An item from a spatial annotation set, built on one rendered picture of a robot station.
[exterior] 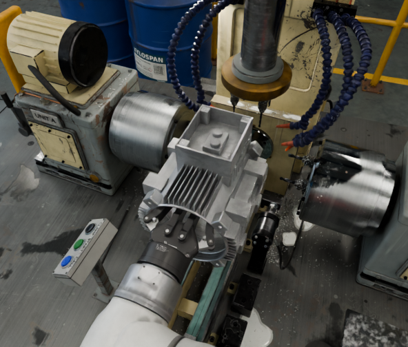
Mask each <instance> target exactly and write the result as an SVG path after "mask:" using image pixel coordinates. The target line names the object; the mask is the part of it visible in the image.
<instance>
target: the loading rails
mask: <svg viewBox="0 0 408 347"><path fill-rule="evenodd" d="M266 210H267V206H265V205H262V204H260V207H259V208H258V211H257V213H261V212H265V211H266ZM254 215H255V213H253V214H252V216H251V218H250V221H249V224H248V225H247V229H246V231H245V232H246V234H247V232H248V231H249V228H250V225H251V223H252V220H253V218H254ZM252 248H253V246H252V240H251V239H249V238H247V239H246V243H245V246H244V248H243V250H244V251H247V252H249V253H251V252H252ZM239 254H240V253H237V254H236V257H235V258H234V259H233V260H232V261H229V260H228V261H227V263H226V265H225V266H224V267H218V268H216V267H214V268H213V270H212V273H211V275H210V278H209V279H208V282H207V284H206V287H205V289H204V291H203V294H202V296H201V299H200V301H199V303H196V302H193V301H192V300H190V299H187V298H186V296H187V294H188V291H189V289H190V287H191V285H192V282H193V281H194V278H195V276H196V274H197V272H198V269H199V267H200V265H201V264H200V263H199V261H197V263H195V260H193V261H192V262H190V265H189V267H188V269H187V272H186V274H185V276H184V278H183V281H182V282H181V284H180V285H181V287H182V289H183V292H182V294H181V296H180V299H179V301H178V304H177V305H176V308H175V310H174V312H173V314H172V318H171V321H170V322H169V324H168V326H167V327H168V328H169V329H172V327H173V325H174V322H175V320H176V318H177V316H178V315H180V316H181V317H184V318H186V319H189V320H191V322H190V325H189V326H188V329H187V332H186V333H185V334H184V337H186V338H188V339H191V340H194V341H199V342H203V343H206V344H210V345H213V346H216V343H217V340H218V337H219V335H218V334H216V333H213V332H212V331H213V330H214V326H215V324H216V321H217V319H218V316H219V313H220V311H221V308H222V306H223V302H224V301H225V297H226V295H229V296H231V297H234V294H235V292H236V288H237V286H238V283H236V282H233V281H232V279H233V277H234V274H235V272H236V268H237V266H238V257H239Z"/></svg>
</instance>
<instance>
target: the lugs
mask: <svg viewBox="0 0 408 347"><path fill-rule="evenodd" d="M262 151H263V148H262V147H261V146H260V145H259V144H258V143H257V141H256V140H255V141H253V142H251V144H250V146H249V149H248V154H249V155H250V156H251V157H252V159H254V158H257V157H259V156H261V153H262ZM162 198H163V195H162V194H161V193H160V192H159V191H158V190H157V189H154V190H152V191H149V192H148V193H147V194H146V196H145V197H144V199H143V202H144V203H145V204H146V205H147V206H148V207H149V208H152V207H155V206H158V205H159V202H160V201H161V199H162ZM231 223H232V219H231V218H230V217H229V216H228V215H227V214H226V213H225V212H224V211H222V212H218V213H215V215H214V217H213V219H212V221H211V224H212V225H213V226H214V227H215V228H216V229H217V230H218V231H219V232H223V231H228V230H229V228H230V226H231ZM210 263H212V264H213V265H214V266H215V267H216V268H218V267H224V266H225V265H226V263H227V260H224V259H221V260H218V261H215V262H210Z"/></svg>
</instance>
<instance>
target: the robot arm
mask: <svg viewBox="0 0 408 347"><path fill-rule="evenodd" d="M172 208H173V207H157V208H155V210H154V211H153V212H151V213H149V214H147V215H145V216H144V217H143V221H144V223H145V226H146V227H147V228H148V229H149V230H150V239H149V242H148V243H147V244H146V246H145V248H144V250H143V252H142V254H141V256H140V258H139V260H138V262H137V264H131V265H130V267H129V269H128V270H127V273H126V274H125V276H124V278H123V280H122V281H121V283H120V285H119V287H118V289H116V291H115V293H114V297H113V298H112V299H111V301H110V303H109V304H108V305H107V306H106V307H105V309H104V310H103V311H102V312H101V313H100V314H99V315H98V316H97V318H96V319H95V321H94V322H93V324H92V325H91V327H90V329H89V331H88V332H87V334H86V336H85V338H84V339H83V341H82V343H81V345H80V347H216V346H213V345H210V344H206V343H203V342H199V341H194V340H191V339H188V338H186V337H184V336H182V335H179V334H178V333H175V332H174V331H173V330H171V329H169V328H168V327H167V326H168V324H169V322H170V321H171V318H172V314H173V312H174V310H175V308H176V305H177V304H178V301H179V299H180V296H181V294H182V292H183V289H182V287H181V285H180V284H181V282H182V281H183V278H184V276H185V274H186V272H187V269H188V267H189V265H190V262H191V261H192V259H193V258H194V257H195V256H196V255H197V254H198V252H199V251H202V250H206V249H208V250H209V251H213V250H214V249H215V243H214V236H213V233H214V227H213V226H212V225H210V224H209V223H208V222H206V227H205V235H204V236H203V237H202V238H201V241H200V242H199V243H198V241H197V238H196V233H195V229H196V225H197V223H198V221H199V219H200V217H198V216H197V215H194V214H193V213H191V214H190V216H189V217H188V218H187V220H186V221H185V222H182V221H183V218H184V217H185V214H186V213H187V211H185V210H182V209H178V208H176V211H175V212H174V213H173V214H172V217H171V218H170V220H168V221H167V222H164V223H163V224H161V225H159V222H160V221H161V220H162V219H163V218H164V217H165V216H166V215H167V214H168V212H169V211H170V210H171V209H172ZM158 225H159V226H158Z"/></svg>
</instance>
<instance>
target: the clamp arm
mask: <svg viewBox="0 0 408 347"><path fill-rule="evenodd" d="M260 194H262V198H261V204H262V205H265V206H267V207H269V206H272V204H273V206H274V207H276V209H277V210H280V209H281V205H282V202H283V200H281V199H279V198H275V197H272V196H269V195H266V194H264V193H260Z"/></svg>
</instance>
